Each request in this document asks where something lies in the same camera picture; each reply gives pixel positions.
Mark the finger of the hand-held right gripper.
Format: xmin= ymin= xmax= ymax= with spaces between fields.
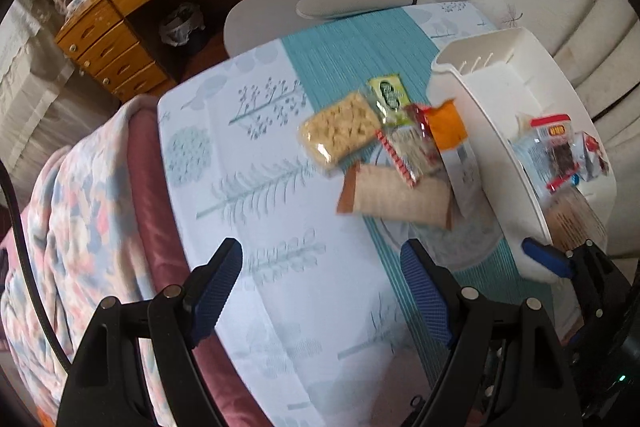
xmin=522 ymin=237 xmax=631 ymax=323

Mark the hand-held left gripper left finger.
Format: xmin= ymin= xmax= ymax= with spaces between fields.
xmin=56 ymin=238 xmax=244 ymax=427

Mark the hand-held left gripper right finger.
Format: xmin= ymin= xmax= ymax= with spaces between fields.
xmin=401 ymin=238 xmax=583 ymax=427

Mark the large light blue printed packet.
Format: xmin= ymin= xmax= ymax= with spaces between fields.
xmin=512 ymin=129 xmax=607 ymax=248

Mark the brown snack packet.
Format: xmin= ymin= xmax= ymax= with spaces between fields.
xmin=336 ymin=162 xmax=456 ymax=228

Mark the dark snack packet red trim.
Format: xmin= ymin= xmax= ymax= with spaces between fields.
xmin=530 ymin=114 xmax=581 ymax=194

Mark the red white apple print packet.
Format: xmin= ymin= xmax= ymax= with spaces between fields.
xmin=572 ymin=132 xmax=611 ymax=182

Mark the clear packet red dotted edge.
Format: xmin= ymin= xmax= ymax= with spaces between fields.
xmin=375 ymin=122 xmax=446 ymax=190

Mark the orange and white snack packet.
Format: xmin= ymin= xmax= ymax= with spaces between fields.
xmin=425 ymin=98 xmax=485 ymax=220

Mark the clear cracker packet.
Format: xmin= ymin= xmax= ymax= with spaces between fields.
xmin=298 ymin=91 xmax=388 ymax=180

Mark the white plastic basket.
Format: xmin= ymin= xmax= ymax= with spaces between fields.
xmin=430 ymin=27 xmax=618 ymax=280

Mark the green label snack packet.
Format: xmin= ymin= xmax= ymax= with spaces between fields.
xmin=367 ymin=74 xmax=411 ymax=112

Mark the floral blanket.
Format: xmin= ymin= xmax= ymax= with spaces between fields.
xmin=0 ymin=99 xmax=166 ymax=427

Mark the trash bin with bag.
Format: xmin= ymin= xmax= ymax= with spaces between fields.
xmin=159 ymin=2 xmax=207 ymax=48

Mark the white lace cloth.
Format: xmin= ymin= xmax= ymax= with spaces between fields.
xmin=0 ymin=0 xmax=126 ymax=168

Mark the black cable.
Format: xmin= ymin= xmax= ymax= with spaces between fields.
xmin=0 ymin=159 xmax=73 ymax=370

